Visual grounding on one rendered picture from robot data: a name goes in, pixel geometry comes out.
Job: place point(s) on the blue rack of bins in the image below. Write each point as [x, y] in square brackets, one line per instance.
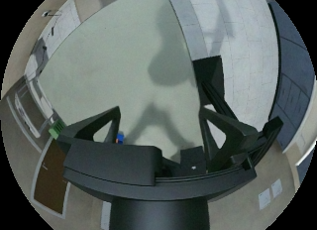
[120, 139]

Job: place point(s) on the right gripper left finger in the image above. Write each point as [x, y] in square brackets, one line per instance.
[85, 129]

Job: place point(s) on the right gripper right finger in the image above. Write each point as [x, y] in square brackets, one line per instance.
[240, 137]

